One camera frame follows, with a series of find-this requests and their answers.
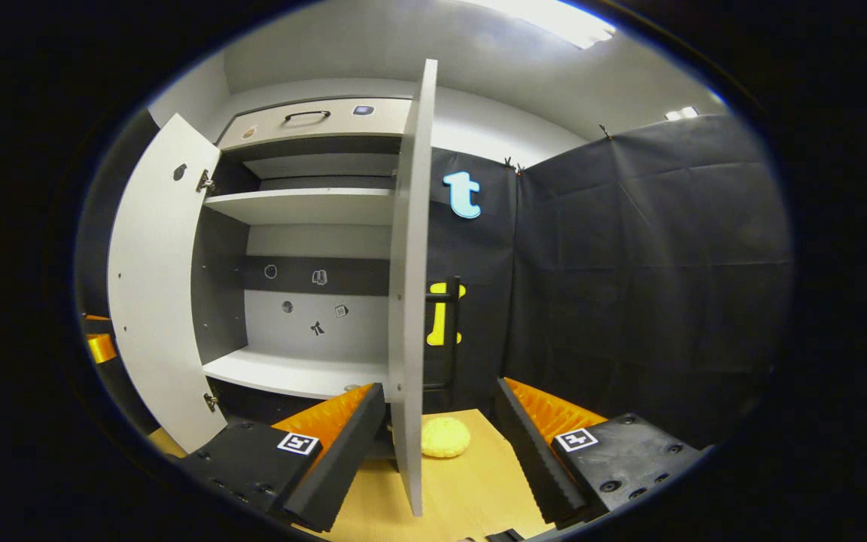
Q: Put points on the small ceiling light panel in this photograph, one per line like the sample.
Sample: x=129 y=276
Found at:
x=682 y=114

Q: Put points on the black backdrop cloth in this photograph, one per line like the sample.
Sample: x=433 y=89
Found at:
x=644 y=286

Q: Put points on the beige cabinet drawer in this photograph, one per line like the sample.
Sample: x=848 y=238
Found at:
x=313 y=128

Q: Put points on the white cabinet shelf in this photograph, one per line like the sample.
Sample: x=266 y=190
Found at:
x=290 y=373
x=305 y=207

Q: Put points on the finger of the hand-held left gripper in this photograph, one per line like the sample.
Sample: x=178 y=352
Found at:
x=102 y=348

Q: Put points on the white cabinet door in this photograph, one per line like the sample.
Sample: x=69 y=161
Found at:
x=409 y=301
x=155 y=286

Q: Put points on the white and grey cabinet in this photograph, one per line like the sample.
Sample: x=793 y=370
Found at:
x=305 y=241

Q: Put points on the metal door hinge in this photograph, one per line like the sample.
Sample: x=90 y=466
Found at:
x=205 y=181
x=211 y=401

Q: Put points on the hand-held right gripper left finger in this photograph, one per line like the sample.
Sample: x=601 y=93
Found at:
x=343 y=459

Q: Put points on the long ceiling light panel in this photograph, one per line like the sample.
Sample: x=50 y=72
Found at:
x=554 y=19

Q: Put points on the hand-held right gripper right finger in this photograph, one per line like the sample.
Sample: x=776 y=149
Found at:
x=535 y=459

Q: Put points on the yellow toy corn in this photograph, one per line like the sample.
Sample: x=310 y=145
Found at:
x=445 y=436

